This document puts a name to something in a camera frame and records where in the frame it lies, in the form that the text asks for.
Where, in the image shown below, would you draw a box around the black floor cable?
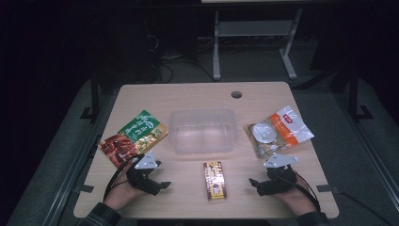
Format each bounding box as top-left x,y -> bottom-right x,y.
337,187 -> 393,226

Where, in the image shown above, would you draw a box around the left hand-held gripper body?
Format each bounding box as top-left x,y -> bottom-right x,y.
126,151 -> 163,198

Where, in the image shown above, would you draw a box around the black metal stand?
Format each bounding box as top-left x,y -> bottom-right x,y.
343,66 -> 375,123
79,70 -> 102,123

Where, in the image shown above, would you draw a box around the person's right hand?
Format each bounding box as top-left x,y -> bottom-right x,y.
275,178 -> 318,218

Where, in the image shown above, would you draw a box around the green and red food packet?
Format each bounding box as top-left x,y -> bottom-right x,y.
98,109 -> 169,169

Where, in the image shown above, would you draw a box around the black floor cables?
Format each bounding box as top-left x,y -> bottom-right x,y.
150,33 -> 218,85

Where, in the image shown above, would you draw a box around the clear plastic container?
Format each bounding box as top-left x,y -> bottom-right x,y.
168,107 -> 238,154

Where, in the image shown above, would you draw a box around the white and orange food packet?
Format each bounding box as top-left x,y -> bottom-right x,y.
244,105 -> 315,159

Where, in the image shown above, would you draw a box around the right hand-held gripper cable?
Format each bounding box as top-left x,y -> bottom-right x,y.
281,170 -> 322,212

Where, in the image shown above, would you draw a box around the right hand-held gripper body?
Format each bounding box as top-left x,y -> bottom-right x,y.
256,152 -> 299,198

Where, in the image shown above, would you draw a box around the grey metal stand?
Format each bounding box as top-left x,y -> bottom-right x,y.
212,8 -> 304,81

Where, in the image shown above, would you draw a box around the small red and yellow box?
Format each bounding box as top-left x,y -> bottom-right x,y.
202,160 -> 228,202

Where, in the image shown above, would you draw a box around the person's left hand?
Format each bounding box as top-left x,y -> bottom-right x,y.
103,162 -> 149,212

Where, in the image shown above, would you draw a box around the grey tape strip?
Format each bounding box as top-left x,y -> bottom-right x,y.
72,184 -> 95,194
315,184 -> 341,194

